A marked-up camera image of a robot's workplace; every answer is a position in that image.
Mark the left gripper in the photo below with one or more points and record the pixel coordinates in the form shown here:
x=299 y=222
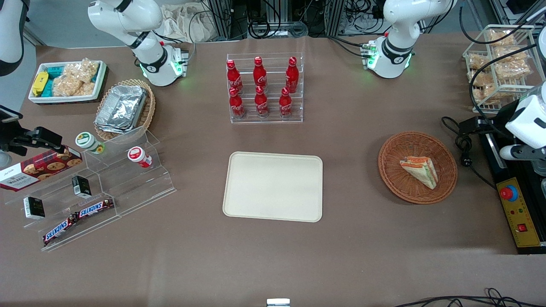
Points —
x=506 y=111

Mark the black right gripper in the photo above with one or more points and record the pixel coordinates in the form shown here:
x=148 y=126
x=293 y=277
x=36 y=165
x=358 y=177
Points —
x=16 y=137

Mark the triangle sandwich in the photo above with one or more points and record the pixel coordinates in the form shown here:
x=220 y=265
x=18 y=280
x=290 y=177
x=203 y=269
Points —
x=420 y=170

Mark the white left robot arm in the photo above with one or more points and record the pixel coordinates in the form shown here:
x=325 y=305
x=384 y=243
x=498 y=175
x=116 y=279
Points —
x=396 y=25

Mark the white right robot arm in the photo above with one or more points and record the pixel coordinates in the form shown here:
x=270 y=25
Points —
x=128 y=17

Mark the oval tan wicker basket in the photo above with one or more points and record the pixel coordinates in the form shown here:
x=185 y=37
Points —
x=148 y=115

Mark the round brown wicker basket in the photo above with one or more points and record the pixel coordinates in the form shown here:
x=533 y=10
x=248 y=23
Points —
x=396 y=179

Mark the cream plastic tray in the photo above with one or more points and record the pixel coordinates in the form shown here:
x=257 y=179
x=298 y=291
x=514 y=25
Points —
x=273 y=187

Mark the red tartan cookie box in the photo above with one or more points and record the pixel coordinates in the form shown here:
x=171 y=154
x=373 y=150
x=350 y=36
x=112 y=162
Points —
x=38 y=170

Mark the green lid cup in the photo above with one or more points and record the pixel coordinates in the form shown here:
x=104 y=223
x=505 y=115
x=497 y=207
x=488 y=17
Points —
x=87 y=140

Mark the white rectangular bin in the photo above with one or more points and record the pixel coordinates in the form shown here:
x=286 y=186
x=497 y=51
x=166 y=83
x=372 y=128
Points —
x=64 y=99

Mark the red emergency stop button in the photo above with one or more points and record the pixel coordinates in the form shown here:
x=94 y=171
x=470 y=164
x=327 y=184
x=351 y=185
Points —
x=508 y=193

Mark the teal snack pack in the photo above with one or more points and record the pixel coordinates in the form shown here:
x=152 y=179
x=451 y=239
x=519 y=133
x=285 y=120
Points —
x=47 y=88
x=55 y=71

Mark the clear bag rice crackers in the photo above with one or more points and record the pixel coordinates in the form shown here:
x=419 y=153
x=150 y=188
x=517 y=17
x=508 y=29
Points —
x=70 y=86
x=83 y=70

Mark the yellow snack pack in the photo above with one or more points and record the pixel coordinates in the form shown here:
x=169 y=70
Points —
x=40 y=83

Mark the small black box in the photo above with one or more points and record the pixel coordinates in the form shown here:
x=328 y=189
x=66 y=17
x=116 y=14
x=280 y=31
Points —
x=34 y=207
x=81 y=186

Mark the black appliance yellow panel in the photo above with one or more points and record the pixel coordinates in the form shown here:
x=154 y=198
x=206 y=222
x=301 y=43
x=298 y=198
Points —
x=518 y=213

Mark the clear bag fried snack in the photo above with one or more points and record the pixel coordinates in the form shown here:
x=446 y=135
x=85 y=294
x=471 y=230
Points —
x=482 y=78
x=512 y=54
x=480 y=62
x=514 y=70
x=501 y=37
x=486 y=94

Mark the brown Snickers bar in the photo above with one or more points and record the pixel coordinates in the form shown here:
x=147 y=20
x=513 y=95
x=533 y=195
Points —
x=94 y=208
x=59 y=230

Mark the red lid cup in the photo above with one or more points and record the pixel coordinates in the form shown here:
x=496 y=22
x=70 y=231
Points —
x=137 y=155

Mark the clear acrylic stepped display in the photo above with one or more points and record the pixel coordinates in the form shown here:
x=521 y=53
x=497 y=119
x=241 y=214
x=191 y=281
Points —
x=128 y=187

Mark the beige cloth bag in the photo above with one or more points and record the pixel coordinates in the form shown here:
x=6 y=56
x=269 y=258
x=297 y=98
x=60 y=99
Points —
x=183 y=21

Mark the red cola bottle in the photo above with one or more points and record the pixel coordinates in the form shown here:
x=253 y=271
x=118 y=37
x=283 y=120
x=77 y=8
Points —
x=233 y=79
x=261 y=104
x=259 y=76
x=236 y=104
x=292 y=76
x=285 y=104

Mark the clear acrylic bottle rack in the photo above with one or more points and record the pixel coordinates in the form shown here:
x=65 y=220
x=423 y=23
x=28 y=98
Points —
x=298 y=115

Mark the aluminium profile post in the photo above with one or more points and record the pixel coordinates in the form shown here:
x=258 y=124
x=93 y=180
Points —
x=221 y=19
x=335 y=17

